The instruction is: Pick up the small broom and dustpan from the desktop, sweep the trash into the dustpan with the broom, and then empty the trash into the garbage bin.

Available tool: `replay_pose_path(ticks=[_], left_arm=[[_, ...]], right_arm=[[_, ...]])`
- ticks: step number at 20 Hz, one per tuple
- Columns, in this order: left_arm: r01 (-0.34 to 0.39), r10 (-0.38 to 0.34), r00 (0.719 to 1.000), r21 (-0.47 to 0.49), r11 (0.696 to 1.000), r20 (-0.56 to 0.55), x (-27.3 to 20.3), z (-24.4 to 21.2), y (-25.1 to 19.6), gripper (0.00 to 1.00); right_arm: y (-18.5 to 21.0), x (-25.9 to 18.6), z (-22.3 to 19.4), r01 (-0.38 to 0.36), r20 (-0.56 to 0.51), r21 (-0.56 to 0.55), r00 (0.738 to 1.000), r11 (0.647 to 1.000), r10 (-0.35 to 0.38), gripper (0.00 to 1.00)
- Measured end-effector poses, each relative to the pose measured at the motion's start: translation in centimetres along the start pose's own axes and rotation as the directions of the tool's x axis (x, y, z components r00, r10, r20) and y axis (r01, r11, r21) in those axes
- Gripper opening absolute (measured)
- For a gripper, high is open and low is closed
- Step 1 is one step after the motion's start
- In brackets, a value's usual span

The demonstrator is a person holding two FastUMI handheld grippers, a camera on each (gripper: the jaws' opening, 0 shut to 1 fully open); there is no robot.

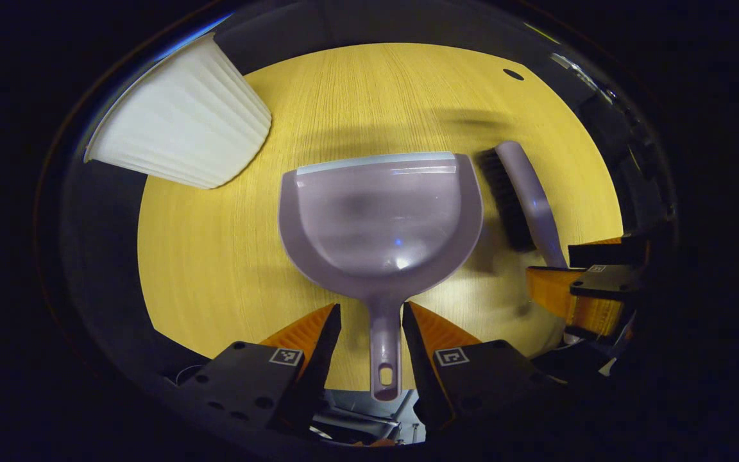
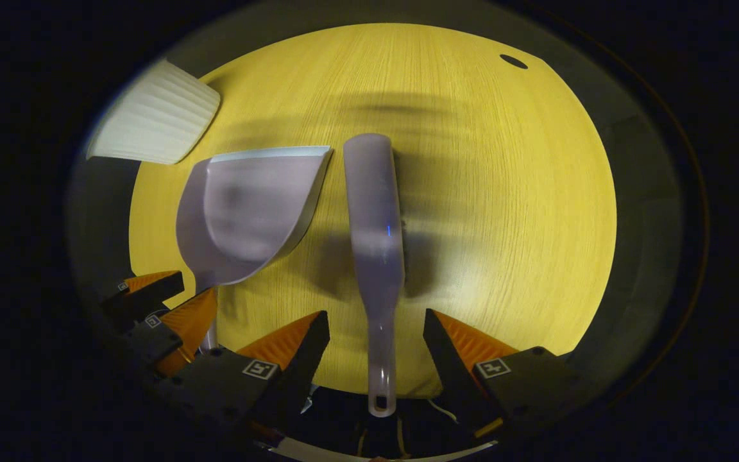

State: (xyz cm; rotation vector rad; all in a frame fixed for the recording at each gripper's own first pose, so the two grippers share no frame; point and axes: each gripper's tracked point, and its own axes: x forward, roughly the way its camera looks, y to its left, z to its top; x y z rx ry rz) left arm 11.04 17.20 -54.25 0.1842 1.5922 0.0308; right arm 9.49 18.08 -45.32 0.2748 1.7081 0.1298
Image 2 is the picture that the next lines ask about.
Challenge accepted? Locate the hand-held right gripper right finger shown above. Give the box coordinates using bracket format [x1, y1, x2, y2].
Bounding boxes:
[422, 308, 583, 440]

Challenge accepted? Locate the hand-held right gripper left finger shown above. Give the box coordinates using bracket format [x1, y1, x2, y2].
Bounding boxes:
[163, 310, 332, 443]

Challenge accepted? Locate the pale purple dustpan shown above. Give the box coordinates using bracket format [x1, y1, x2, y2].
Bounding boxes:
[175, 146, 334, 352]

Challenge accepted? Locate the pale purple small broom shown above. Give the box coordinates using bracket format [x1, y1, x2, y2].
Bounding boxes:
[343, 133, 409, 418]

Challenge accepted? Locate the white ribbed garbage bin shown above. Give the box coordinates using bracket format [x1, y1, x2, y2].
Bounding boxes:
[85, 59, 221, 166]

